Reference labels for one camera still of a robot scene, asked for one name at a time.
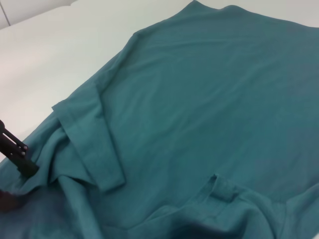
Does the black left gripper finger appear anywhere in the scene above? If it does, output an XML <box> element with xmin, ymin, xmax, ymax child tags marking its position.
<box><xmin>0</xmin><ymin>190</ymin><xmax>26</xmax><ymax>213</ymax></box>
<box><xmin>0</xmin><ymin>119</ymin><xmax>39</xmax><ymax>179</ymax></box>

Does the teal blue shirt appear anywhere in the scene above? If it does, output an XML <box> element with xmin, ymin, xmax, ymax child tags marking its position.
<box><xmin>0</xmin><ymin>1</ymin><xmax>319</xmax><ymax>239</ymax></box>

